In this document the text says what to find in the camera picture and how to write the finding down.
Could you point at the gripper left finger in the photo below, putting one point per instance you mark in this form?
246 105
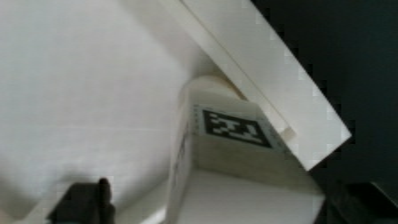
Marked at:
85 206

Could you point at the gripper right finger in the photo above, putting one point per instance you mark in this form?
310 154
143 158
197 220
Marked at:
374 205

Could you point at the white square table top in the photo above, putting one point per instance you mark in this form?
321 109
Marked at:
99 59

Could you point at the white U-shaped fence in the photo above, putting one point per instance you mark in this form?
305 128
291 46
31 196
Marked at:
243 44

